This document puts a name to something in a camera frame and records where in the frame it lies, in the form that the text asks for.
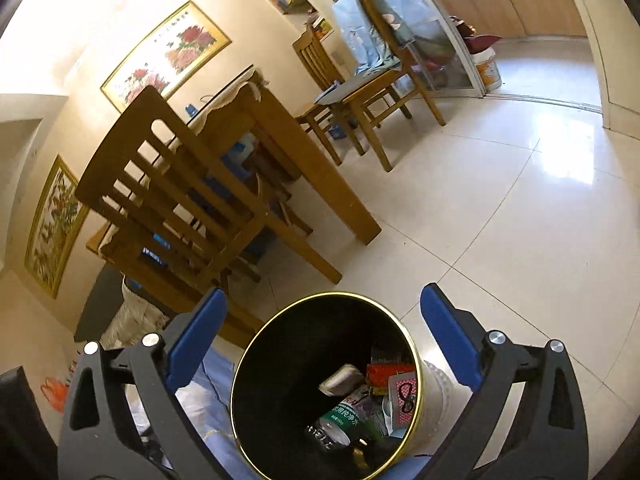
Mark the gold framed bird painting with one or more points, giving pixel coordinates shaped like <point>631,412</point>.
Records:
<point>55,230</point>

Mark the wooden chair with blue bag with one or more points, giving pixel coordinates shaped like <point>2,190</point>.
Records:
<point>280,210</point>

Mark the red snack wrapper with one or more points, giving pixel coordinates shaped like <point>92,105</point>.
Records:
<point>390,374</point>

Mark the wooden dining table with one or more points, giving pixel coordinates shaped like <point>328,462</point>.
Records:
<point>300,160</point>

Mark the gold framed flower painting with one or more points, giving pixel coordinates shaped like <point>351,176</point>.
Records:
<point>170,55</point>

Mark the sliding glass door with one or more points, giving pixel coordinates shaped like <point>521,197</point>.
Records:
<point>435,30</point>

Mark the white lace table cover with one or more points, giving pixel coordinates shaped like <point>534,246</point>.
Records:
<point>225,100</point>

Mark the black bin with gold rim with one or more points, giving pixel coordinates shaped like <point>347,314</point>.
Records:
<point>280,385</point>

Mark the green and purple gum box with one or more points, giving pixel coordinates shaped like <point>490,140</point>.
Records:
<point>369,404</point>

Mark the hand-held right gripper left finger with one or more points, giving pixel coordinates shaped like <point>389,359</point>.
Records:
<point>200,340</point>

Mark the dark red cloth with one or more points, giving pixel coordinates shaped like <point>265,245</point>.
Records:
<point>477,40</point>

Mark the white plastic bucket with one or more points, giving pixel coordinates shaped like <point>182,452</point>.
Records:
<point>489,70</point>

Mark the dark grey sofa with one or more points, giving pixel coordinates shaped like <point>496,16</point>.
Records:
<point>97,305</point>

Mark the beige lace throw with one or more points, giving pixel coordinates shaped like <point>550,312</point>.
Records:
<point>135,320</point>

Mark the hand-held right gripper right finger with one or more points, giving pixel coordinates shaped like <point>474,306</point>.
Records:
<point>450,335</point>

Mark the orange plastic bag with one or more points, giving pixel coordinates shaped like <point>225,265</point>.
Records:
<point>54,395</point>

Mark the black stand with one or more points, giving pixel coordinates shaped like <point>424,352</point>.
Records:
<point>22,435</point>

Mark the wooden chair with clothes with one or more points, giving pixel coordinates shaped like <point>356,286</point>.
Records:
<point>395,85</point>

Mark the light blue clothes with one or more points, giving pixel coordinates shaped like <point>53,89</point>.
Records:
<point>380,25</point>

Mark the plastic bottle with green label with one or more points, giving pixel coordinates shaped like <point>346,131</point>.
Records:
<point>340,420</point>

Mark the slatted wooden chair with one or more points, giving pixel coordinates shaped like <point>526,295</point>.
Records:
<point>165,185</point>

